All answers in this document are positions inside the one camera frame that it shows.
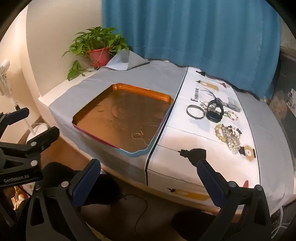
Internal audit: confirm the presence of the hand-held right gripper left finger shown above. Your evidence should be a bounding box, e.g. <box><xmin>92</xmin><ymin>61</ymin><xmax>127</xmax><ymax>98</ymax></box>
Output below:
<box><xmin>25</xmin><ymin>159</ymin><xmax>101</xmax><ymax>241</ymax></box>

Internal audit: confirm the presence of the green and red bead bracelet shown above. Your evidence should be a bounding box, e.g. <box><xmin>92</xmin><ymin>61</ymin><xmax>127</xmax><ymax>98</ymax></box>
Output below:
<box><xmin>223</xmin><ymin>111</ymin><xmax>238</xmax><ymax>121</ymax></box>

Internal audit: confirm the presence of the white standing fan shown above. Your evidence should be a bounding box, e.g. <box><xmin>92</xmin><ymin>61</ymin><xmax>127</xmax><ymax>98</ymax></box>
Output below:
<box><xmin>0</xmin><ymin>59</ymin><xmax>50</xmax><ymax>144</ymax></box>

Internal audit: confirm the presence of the yellow bead bracelet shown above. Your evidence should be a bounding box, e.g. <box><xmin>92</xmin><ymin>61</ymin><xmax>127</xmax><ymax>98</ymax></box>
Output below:
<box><xmin>215</xmin><ymin>124</ymin><xmax>228</xmax><ymax>142</ymax></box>

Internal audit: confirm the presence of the green plant in red pot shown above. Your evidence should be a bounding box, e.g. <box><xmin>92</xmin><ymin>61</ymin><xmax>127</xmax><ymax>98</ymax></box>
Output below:
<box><xmin>62</xmin><ymin>27</ymin><xmax>129</xmax><ymax>81</ymax></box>

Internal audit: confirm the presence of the grey and white printed tablecloth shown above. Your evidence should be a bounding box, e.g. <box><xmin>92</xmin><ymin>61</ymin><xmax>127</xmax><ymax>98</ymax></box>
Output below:
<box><xmin>38</xmin><ymin>50</ymin><xmax>294</xmax><ymax>210</ymax></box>

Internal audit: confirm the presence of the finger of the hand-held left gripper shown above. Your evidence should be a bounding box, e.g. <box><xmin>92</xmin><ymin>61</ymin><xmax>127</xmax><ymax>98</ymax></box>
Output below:
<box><xmin>0</xmin><ymin>126</ymin><xmax>60</xmax><ymax>163</ymax></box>
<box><xmin>0</xmin><ymin>107</ymin><xmax>30</xmax><ymax>135</ymax></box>

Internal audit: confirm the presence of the black floor cable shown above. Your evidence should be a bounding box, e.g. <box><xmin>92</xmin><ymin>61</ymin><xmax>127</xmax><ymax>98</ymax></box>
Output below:
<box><xmin>120</xmin><ymin>193</ymin><xmax>149</xmax><ymax>235</ymax></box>

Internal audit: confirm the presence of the blue curtain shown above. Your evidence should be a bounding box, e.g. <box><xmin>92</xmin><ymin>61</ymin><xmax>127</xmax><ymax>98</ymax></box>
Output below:
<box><xmin>102</xmin><ymin>0</ymin><xmax>281</xmax><ymax>100</ymax></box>

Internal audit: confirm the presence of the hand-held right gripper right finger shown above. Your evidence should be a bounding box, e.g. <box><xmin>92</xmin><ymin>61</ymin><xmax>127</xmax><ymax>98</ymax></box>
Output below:
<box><xmin>196</xmin><ymin>159</ymin><xmax>273</xmax><ymax>241</ymax></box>

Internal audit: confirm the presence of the black bead bracelet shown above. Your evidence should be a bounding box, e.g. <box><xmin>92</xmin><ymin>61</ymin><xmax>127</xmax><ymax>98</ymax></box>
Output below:
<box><xmin>205</xmin><ymin>98</ymin><xmax>224</xmax><ymax>122</ymax></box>

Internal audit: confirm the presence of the person's right leg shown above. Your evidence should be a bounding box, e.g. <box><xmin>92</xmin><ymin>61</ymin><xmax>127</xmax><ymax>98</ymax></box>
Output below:
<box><xmin>171</xmin><ymin>210</ymin><xmax>223</xmax><ymax>241</ymax></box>

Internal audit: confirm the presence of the dark bead bracelet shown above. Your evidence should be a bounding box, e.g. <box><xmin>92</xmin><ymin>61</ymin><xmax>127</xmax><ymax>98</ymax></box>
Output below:
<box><xmin>225</xmin><ymin>125</ymin><xmax>242</xmax><ymax>138</ymax></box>

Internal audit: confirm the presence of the silver metal bangle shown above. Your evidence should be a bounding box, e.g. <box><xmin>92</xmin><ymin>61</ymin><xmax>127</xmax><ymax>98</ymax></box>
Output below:
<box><xmin>186</xmin><ymin>105</ymin><xmax>205</xmax><ymax>120</ymax></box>

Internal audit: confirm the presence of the orange metal tray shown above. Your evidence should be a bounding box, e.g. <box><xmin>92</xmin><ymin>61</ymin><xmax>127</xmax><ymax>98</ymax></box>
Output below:
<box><xmin>71</xmin><ymin>83</ymin><xmax>174</xmax><ymax>158</ymax></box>

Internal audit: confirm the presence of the clear crystal bead bracelet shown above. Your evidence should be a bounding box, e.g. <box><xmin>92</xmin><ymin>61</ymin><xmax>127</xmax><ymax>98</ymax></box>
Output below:
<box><xmin>228</xmin><ymin>137</ymin><xmax>241</xmax><ymax>155</ymax></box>

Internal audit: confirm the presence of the orange patterned bag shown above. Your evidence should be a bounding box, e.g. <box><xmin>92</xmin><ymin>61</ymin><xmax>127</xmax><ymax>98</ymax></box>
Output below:
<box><xmin>5</xmin><ymin>183</ymin><xmax>30</xmax><ymax>212</ymax></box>

